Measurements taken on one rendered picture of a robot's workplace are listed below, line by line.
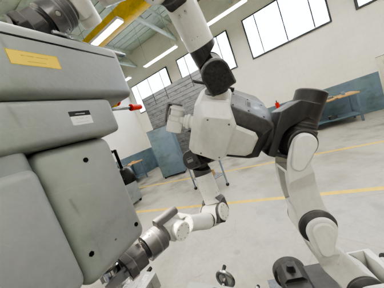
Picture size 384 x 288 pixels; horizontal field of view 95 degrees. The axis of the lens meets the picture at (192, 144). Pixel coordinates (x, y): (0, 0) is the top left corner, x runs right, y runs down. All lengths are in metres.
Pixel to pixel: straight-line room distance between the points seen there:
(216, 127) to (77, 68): 0.44
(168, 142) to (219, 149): 5.84
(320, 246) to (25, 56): 1.06
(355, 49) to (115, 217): 8.03
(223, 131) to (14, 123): 0.55
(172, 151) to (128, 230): 6.05
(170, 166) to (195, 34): 6.23
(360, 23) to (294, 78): 2.15
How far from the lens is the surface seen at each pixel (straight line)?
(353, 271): 1.12
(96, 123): 0.53
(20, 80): 0.49
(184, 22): 0.62
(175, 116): 0.74
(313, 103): 0.79
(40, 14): 0.70
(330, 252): 0.96
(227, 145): 0.69
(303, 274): 1.34
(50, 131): 0.47
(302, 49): 7.92
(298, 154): 0.76
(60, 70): 0.53
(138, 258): 0.65
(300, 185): 0.83
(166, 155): 6.63
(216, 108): 0.64
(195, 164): 0.84
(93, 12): 0.75
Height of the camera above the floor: 1.57
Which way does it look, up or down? 6 degrees down
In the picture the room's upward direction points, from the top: 20 degrees counter-clockwise
